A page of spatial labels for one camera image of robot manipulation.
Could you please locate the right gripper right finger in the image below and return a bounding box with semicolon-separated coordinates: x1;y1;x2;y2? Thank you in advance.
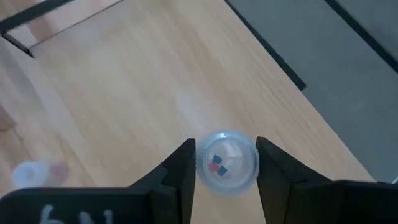
256;136;398;224

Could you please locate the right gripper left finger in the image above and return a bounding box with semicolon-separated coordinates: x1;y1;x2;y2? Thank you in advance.
0;138;197;224

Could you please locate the clear bottle with coloured pills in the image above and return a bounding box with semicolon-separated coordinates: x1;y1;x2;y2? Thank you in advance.
11;160;70;190
195;129;261;197

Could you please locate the wooden shelf with black frame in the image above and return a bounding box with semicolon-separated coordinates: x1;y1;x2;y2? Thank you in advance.
0;0;376;224

